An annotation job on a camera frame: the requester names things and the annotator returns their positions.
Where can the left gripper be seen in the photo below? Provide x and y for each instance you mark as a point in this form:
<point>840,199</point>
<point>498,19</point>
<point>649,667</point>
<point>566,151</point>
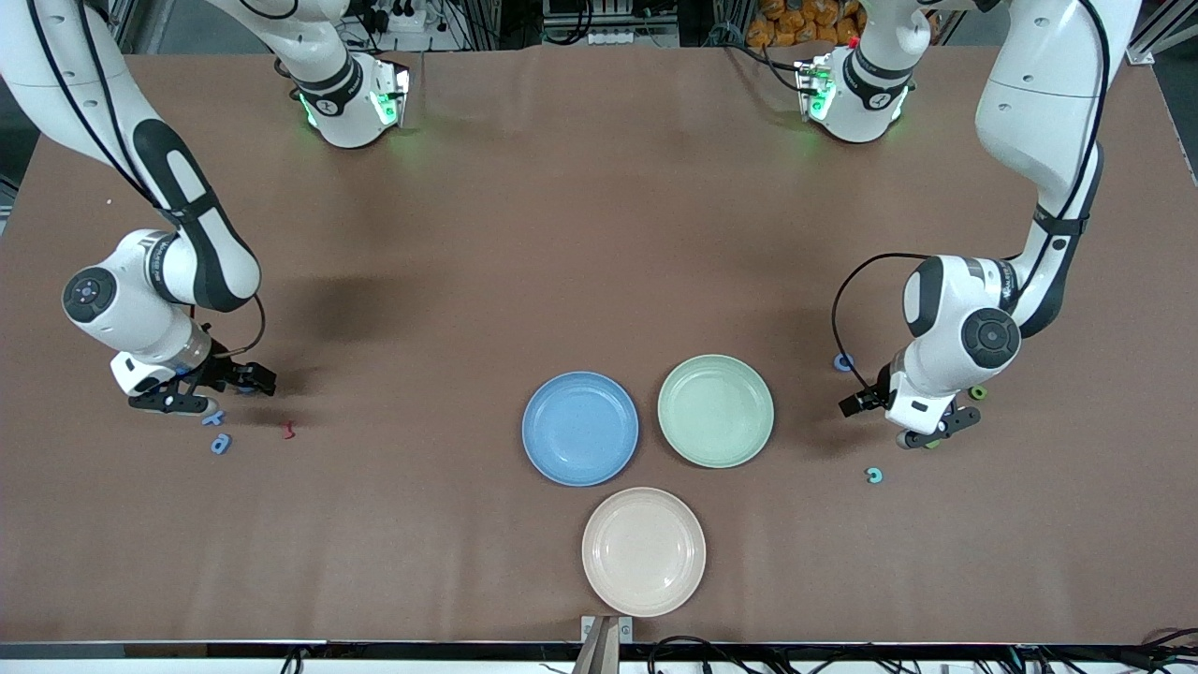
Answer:
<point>877,394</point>

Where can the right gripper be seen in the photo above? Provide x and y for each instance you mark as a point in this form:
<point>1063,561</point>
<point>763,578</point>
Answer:
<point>223,369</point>

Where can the blue letter X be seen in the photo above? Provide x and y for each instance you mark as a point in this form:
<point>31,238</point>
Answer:
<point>214,418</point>

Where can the blue letter D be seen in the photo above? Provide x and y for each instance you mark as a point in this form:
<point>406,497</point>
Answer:
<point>220,444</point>

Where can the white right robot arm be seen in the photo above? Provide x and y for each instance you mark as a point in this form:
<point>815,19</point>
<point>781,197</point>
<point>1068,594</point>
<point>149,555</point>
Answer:
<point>56,75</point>

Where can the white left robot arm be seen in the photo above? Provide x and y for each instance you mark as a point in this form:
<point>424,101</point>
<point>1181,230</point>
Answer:
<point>1039,112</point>

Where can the blue letter O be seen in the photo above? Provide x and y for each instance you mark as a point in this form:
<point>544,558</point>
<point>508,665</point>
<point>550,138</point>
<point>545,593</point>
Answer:
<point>848,367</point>

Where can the teal letter C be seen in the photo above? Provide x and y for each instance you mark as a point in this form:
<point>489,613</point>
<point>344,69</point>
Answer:
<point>869,476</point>

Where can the green plate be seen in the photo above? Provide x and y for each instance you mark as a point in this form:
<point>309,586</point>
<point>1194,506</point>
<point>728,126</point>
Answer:
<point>716,411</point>

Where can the beige plate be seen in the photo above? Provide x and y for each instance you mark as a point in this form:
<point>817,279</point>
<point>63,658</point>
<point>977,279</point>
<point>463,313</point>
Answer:
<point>644,552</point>

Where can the blue plate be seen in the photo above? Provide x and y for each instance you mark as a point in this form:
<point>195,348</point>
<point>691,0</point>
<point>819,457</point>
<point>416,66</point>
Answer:
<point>580,429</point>

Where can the brown table cover sheet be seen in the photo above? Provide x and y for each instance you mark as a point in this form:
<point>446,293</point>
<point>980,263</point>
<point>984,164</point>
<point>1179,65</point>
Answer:
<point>599,234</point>

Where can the pile of orange objects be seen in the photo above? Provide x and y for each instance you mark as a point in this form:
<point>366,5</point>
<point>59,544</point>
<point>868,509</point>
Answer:
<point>805,23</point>

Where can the white power strip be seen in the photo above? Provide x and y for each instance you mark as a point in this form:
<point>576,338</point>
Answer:
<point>613,37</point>
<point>402,17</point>

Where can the aluminium table edge rail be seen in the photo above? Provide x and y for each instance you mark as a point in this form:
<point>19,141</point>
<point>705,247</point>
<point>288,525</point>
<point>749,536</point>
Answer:
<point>187,650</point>

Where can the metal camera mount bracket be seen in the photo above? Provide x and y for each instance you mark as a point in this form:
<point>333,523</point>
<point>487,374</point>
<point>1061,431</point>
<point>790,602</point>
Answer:
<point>604,632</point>

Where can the aluminium frame profile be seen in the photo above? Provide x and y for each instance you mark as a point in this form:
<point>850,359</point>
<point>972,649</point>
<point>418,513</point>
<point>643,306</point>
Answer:
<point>122,23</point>
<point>1165,33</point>

